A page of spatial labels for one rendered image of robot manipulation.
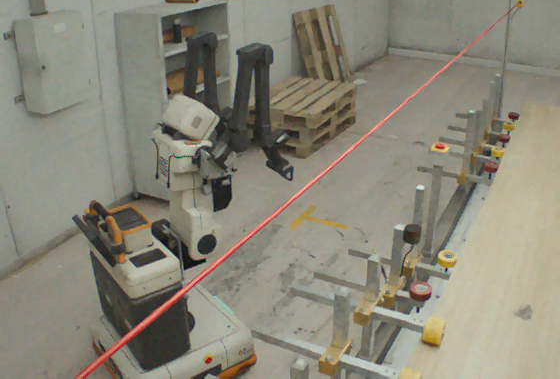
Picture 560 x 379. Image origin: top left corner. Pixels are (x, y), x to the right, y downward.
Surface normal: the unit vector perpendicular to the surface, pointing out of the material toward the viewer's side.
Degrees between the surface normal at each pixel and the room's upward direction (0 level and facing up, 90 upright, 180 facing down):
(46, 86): 90
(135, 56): 90
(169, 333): 90
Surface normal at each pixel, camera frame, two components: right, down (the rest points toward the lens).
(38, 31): 0.87, 0.18
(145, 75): -0.49, 0.36
